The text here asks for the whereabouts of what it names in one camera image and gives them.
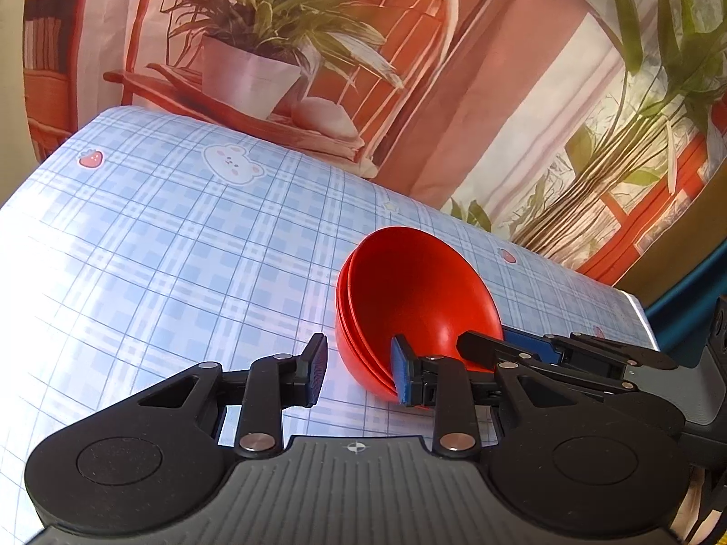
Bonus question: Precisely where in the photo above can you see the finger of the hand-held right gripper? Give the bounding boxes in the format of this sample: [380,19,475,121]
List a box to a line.
[457,330,640,396]
[503,326,679,371]

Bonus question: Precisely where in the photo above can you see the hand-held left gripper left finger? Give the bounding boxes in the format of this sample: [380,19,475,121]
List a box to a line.
[130,333,329,459]

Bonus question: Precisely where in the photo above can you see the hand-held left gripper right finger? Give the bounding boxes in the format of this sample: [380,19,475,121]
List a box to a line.
[391,334,597,459]

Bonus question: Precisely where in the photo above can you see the red bowl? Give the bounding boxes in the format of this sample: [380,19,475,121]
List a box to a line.
[346,226,505,380]
[339,244,398,394]
[335,264,398,402]

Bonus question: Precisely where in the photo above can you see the blue curtain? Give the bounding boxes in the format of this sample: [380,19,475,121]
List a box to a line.
[644,272,727,367]

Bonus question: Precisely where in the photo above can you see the blue checked tablecloth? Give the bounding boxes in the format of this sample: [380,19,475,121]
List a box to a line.
[0,105,660,545]

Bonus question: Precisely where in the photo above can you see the printed room scene backdrop cloth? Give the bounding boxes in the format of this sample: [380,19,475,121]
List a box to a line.
[23,0,727,287]

